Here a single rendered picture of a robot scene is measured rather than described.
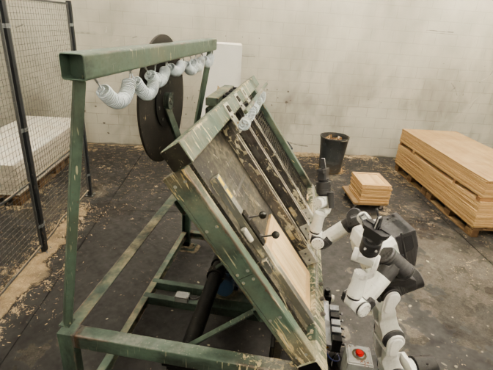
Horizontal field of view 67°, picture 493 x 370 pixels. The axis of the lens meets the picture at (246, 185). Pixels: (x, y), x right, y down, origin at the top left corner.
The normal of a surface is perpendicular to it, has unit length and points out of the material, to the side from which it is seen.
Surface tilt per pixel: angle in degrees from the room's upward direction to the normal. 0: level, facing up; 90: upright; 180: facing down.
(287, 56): 90
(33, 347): 0
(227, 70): 90
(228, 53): 90
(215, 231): 90
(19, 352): 0
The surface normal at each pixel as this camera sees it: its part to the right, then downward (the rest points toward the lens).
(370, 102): 0.04, 0.40
